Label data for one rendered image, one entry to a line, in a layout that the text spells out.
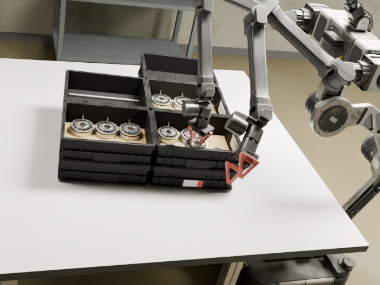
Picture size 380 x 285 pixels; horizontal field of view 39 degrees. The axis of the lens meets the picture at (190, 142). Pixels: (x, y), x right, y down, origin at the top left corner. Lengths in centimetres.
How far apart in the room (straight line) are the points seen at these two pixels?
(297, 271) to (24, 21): 327
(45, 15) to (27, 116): 234
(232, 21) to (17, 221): 371
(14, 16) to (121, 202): 300
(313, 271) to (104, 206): 124
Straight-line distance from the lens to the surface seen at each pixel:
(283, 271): 293
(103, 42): 486
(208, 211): 238
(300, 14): 249
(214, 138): 261
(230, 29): 548
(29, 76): 314
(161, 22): 523
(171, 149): 231
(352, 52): 227
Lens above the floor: 223
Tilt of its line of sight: 33 degrees down
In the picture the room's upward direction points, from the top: 14 degrees clockwise
